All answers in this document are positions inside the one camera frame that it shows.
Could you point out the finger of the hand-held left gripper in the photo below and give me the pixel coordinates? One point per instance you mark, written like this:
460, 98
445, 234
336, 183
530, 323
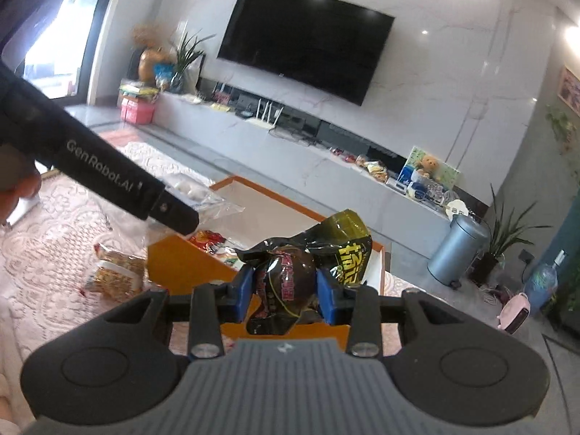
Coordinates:
176, 213

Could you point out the brown teddy bear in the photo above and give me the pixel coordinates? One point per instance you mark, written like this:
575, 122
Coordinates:
427, 166

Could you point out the white round gadget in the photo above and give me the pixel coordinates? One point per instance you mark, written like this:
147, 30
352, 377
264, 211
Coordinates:
457, 208

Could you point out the orange vase with dried flowers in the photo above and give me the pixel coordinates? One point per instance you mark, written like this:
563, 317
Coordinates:
149, 61

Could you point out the framed wall picture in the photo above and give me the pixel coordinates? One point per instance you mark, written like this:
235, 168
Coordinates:
570, 90

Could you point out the black wall television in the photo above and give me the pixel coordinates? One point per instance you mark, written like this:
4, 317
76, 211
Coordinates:
303, 40

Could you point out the blue water jug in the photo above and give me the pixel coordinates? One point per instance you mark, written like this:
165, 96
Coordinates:
541, 285

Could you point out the dark snack packet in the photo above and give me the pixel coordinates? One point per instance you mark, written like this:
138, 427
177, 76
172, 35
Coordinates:
290, 281

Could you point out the assorted small snack bags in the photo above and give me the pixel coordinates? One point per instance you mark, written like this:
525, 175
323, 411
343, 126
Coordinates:
374, 167

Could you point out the green plant in glass vase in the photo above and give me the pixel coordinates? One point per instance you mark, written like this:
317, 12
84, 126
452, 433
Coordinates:
185, 59

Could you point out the brown bread packet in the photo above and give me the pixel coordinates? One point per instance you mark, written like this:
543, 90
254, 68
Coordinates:
118, 272

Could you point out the grey marble television cabinet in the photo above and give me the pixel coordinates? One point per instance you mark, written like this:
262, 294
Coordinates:
272, 158

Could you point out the grey metal trash can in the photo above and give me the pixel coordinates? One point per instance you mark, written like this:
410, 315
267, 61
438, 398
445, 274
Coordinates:
457, 249

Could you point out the pink fan heater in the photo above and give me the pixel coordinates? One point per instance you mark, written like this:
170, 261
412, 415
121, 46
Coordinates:
514, 312

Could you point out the person's left hand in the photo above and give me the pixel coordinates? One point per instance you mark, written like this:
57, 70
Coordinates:
18, 197

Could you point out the white router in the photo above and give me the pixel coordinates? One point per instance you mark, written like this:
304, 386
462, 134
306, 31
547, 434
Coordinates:
263, 120

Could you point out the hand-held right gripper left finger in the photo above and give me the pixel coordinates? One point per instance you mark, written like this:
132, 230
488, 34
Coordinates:
242, 294

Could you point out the orange cardboard box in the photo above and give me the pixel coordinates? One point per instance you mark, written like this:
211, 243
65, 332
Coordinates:
190, 267

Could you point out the green picture card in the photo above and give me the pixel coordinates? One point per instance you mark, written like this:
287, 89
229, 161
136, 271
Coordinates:
448, 174

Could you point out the clear packet of white balls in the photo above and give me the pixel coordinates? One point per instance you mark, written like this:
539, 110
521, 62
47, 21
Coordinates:
190, 188

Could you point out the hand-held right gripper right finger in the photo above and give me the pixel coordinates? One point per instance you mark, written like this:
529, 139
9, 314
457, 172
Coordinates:
327, 299

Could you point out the hanging green vine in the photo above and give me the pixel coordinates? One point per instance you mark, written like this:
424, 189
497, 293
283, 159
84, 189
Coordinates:
562, 124

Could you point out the pink storage box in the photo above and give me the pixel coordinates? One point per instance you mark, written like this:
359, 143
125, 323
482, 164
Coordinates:
136, 111

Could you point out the long-leaf potted plant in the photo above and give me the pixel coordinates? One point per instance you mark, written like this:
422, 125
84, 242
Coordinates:
503, 235

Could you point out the white lace tablecloth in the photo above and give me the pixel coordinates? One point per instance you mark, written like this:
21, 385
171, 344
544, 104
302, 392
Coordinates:
68, 244

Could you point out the red snack packet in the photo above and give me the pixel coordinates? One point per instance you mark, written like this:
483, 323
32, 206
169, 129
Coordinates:
206, 238

